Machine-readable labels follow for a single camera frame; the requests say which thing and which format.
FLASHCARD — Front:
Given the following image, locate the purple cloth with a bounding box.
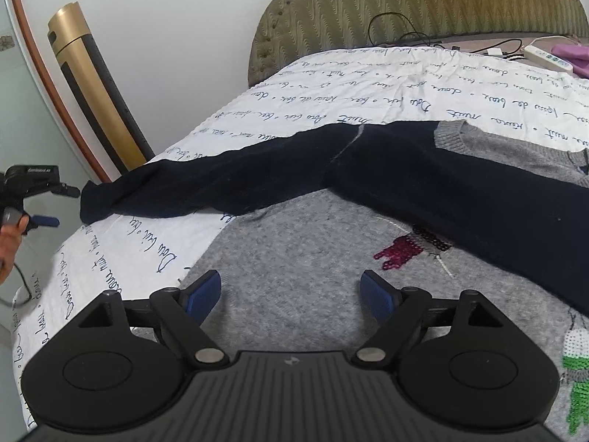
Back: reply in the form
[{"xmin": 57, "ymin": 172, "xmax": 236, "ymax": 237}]
[{"xmin": 551, "ymin": 36, "xmax": 589, "ymax": 77}]

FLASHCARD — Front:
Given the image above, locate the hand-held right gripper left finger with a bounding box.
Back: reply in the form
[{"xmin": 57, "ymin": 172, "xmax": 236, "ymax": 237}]
[{"xmin": 87, "ymin": 269, "xmax": 230, "ymax": 370}]

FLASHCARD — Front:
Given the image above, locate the white power strip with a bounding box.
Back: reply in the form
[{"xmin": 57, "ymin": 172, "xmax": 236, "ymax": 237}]
[{"xmin": 522, "ymin": 43, "xmax": 575, "ymax": 75}]

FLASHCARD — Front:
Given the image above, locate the white printed quilt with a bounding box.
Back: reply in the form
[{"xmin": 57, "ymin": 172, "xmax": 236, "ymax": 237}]
[{"xmin": 9, "ymin": 46, "xmax": 589, "ymax": 434}]

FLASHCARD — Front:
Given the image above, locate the gold standing air conditioner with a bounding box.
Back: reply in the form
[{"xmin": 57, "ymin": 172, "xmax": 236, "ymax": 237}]
[{"xmin": 47, "ymin": 3, "xmax": 155, "ymax": 174}]

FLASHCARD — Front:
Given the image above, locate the thin black charger cable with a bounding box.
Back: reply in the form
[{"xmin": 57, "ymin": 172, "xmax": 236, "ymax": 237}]
[{"xmin": 368, "ymin": 11, "xmax": 526, "ymax": 62}]

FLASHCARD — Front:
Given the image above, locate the grey sweater with navy sleeves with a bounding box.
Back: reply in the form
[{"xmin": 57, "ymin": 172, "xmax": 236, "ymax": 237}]
[{"xmin": 80, "ymin": 120, "xmax": 589, "ymax": 442}]

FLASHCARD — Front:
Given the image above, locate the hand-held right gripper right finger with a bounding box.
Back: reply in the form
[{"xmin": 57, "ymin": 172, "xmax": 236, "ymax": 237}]
[{"xmin": 353, "ymin": 269, "xmax": 508, "ymax": 370}]

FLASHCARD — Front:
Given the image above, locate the person's left hand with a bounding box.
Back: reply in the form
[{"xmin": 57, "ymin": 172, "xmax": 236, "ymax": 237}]
[{"xmin": 0, "ymin": 215, "xmax": 29, "ymax": 285}]

